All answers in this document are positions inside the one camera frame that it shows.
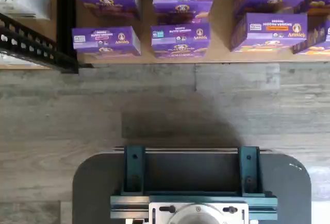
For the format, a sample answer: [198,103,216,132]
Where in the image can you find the brown shelf board purple boxes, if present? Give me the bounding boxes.
[0,0,330,70]

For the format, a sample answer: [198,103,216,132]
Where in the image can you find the teal metal base frame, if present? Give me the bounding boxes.
[110,145,278,221]

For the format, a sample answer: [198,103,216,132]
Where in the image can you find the purple Annie's box blue tag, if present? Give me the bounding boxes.
[150,23,211,59]
[152,0,215,25]

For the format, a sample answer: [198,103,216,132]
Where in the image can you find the black perforated metal rack frame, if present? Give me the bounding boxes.
[0,0,79,75]

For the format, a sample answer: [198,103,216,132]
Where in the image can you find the purple Annie's macaroni box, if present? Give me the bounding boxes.
[292,20,330,56]
[293,0,330,16]

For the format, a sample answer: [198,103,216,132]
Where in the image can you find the purple Annie's box pink label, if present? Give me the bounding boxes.
[71,26,142,58]
[74,0,141,20]

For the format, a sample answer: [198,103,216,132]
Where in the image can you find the gray robot base plate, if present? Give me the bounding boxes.
[72,151,312,224]

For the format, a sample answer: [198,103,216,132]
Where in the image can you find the white plastic package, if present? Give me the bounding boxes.
[0,0,51,20]

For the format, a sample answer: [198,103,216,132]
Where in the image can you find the purple Annie's hidden veggies box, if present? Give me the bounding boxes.
[233,0,309,16]
[230,12,308,53]

